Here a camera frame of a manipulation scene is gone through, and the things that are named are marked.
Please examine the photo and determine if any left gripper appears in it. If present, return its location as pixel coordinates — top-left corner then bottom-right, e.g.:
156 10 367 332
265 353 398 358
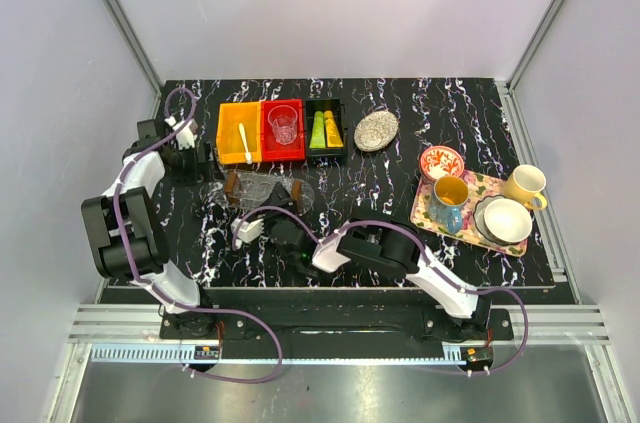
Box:
167 141 224 188

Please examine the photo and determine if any clear acrylic toothbrush holder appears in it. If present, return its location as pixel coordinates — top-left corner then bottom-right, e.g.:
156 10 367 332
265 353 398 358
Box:
223 170 303 211

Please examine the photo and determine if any clear plastic cup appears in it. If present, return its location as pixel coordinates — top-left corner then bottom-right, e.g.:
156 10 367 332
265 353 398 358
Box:
267 105 298 145

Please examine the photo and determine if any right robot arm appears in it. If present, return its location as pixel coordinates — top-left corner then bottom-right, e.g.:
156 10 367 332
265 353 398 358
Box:
260 183 491 342

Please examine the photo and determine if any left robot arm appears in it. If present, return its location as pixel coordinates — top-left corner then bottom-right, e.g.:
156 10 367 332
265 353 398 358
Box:
81 116 224 339

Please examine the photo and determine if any clear acrylic oval tray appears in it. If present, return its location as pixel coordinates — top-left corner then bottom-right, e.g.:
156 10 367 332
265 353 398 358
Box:
196 170 315 216

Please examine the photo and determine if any white toothbrush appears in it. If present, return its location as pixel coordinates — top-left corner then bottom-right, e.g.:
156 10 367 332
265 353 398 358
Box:
238 123 253 165

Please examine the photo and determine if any green toothpaste tube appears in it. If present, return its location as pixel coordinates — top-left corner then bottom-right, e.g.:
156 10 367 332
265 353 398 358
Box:
309 111 326 149

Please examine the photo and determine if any yellow toothpaste tube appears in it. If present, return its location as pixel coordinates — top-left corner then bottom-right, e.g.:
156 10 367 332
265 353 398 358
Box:
323 110 344 148

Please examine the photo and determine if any floral rectangular tray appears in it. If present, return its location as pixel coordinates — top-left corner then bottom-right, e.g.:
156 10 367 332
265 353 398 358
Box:
410 170 527 257

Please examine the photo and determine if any orange plastic bin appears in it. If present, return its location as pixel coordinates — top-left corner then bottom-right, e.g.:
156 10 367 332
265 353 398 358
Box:
216 102 262 165

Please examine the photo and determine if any black plastic bin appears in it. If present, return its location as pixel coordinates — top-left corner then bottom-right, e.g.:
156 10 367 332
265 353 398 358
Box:
303 98 348 159

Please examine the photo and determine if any red plastic bin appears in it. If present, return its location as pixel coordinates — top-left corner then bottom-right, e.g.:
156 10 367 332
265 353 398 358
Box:
261 99 305 162

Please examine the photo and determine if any grey speckled soap dish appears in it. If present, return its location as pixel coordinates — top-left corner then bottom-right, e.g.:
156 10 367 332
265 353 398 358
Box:
354 111 399 152

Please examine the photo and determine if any red patterned bowl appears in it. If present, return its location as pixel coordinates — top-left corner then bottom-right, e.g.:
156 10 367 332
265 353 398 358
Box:
419 145 465 181

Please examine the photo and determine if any blue mug yellow inside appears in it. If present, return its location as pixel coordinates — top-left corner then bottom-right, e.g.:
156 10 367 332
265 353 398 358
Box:
427 175 469 234

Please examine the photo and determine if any white scalloped bowl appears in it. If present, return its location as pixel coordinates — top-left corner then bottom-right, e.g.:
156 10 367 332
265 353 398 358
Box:
473 195 533 246

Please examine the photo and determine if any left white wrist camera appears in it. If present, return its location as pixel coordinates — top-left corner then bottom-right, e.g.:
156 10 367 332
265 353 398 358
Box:
165 116 198 150

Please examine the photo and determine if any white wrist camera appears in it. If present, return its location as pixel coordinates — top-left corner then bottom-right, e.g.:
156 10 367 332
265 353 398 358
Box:
165 116 198 150
231 219 264 250

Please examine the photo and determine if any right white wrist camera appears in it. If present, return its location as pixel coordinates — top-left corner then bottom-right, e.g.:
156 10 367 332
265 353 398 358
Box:
231 219 264 250

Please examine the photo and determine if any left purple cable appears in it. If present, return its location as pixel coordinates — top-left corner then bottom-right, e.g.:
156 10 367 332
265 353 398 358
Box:
112 87 284 385

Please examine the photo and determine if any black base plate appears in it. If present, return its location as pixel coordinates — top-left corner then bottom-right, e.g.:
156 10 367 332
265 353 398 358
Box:
158 288 514 343

